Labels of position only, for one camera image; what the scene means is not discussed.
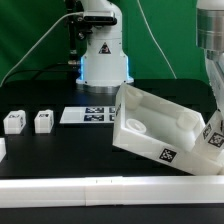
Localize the white cable left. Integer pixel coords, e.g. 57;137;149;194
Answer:
0;11;85;88

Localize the white square table top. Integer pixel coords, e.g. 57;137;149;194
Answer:
113;84;224;175

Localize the white front fence bar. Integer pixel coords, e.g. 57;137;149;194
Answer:
0;176;224;208

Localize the black cable left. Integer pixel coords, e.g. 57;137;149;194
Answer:
5;63;81;84

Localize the white cable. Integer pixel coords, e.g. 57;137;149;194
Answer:
135;0;178;80
0;11;85;88

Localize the white fence bar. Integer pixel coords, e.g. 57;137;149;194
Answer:
0;176;224;208
0;138;6;163

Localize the white marker base plate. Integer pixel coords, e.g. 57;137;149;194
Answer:
60;106;115;124

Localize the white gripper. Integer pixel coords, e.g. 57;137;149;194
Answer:
205;50;224;115

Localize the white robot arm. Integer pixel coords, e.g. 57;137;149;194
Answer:
64;0;224;115

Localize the white cable right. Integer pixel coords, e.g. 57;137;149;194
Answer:
135;0;178;80

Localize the white left fence bar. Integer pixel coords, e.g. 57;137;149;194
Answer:
0;138;6;163

